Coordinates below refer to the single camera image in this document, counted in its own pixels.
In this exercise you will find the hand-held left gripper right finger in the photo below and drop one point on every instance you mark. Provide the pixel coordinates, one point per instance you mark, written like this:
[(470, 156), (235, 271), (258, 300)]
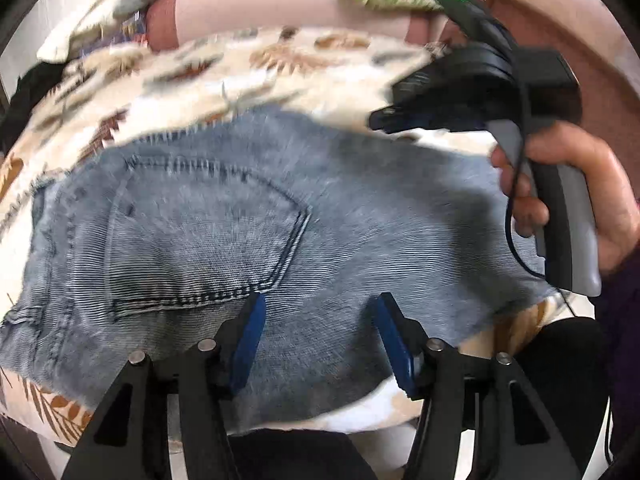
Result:
[(395, 345)]

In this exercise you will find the white crumpled cloth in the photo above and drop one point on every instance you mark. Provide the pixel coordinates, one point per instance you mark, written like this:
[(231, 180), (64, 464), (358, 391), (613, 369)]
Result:
[(75, 30)]

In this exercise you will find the reddish-brown padded headboard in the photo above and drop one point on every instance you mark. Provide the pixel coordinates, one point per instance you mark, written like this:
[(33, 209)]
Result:
[(600, 50)]

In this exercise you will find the leaf-printed beige blanket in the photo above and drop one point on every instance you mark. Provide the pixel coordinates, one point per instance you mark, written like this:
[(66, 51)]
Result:
[(200, 75)]

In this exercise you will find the person's right hand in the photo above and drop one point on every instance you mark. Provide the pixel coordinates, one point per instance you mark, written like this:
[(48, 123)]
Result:
[(615, 200)]

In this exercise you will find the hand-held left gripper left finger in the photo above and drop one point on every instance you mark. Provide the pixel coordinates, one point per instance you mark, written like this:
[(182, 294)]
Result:
[(247, 345)]

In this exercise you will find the purple patterned cloth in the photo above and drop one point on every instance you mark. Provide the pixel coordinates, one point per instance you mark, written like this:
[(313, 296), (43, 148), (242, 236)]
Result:
[(127, 27)]

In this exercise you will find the pink bolster pillow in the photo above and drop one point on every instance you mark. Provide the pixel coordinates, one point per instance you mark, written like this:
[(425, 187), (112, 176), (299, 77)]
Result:
[(260, 10)]

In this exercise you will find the person's dark purple top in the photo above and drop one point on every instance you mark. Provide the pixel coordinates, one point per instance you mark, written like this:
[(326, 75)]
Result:
[(622, 335)]

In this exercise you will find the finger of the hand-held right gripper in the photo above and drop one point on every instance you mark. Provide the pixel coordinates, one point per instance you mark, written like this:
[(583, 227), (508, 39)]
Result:
[(425, 85), (400, 120)]

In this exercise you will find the black cloth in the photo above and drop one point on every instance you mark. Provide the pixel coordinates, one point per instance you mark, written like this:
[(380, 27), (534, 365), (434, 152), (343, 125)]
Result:
[(30, 90)]

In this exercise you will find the blue denim pants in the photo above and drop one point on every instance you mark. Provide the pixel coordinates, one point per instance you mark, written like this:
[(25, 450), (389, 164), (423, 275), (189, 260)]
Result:
[(200, 260)]

